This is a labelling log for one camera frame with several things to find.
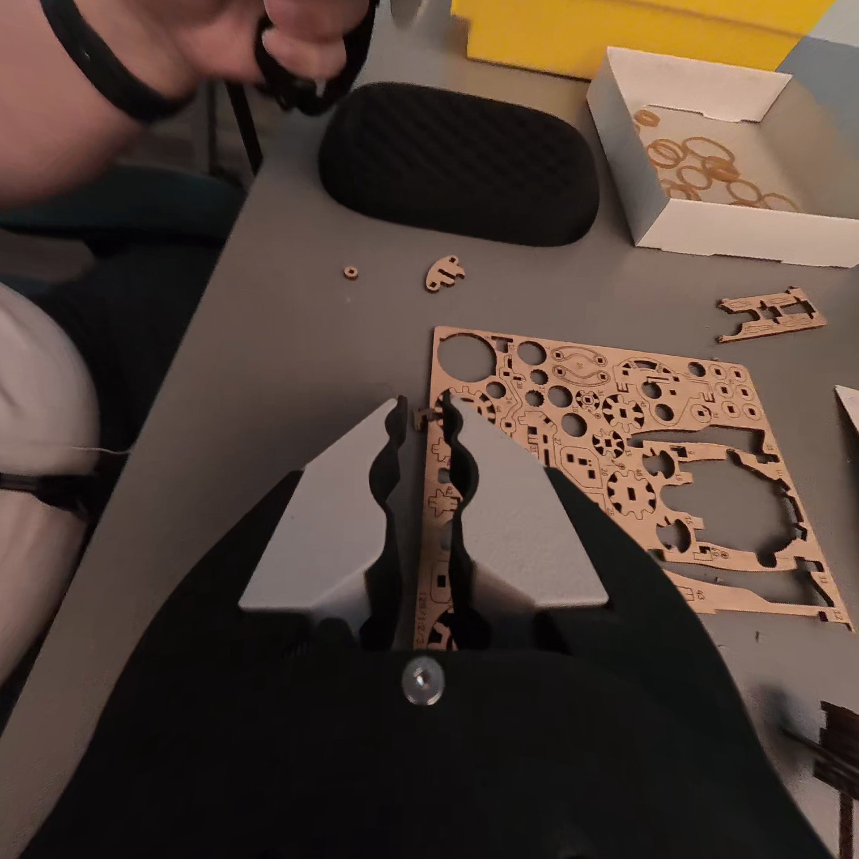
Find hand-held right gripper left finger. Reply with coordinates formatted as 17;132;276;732
238;396;410;651

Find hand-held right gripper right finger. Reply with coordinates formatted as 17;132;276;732
439;392;610;651

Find large plywood parts sheet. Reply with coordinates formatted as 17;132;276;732
415;325;855;653

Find curved wooden model part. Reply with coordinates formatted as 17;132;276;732
424;255;467;294

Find person's left forearm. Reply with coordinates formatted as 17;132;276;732
0;0;152;209

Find dark partly built wooden model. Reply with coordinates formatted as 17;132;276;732
782;700;859;859

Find person's left hand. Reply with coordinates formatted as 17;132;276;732
121;0;369;96

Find black padded wrist rest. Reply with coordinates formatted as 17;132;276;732
317;82;601;247

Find black wristband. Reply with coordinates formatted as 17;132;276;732
39;0;199;125

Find yellow plastic bin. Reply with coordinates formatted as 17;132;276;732
451;0;840;80

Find white cardboard tray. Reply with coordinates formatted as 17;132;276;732
587;46;859;269

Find wooden rings in tray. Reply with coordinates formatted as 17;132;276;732
633;107;799;212

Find black strap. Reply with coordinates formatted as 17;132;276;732
0;472;91;519

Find small plywood frame offcut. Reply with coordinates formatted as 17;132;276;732
717;286;828;344

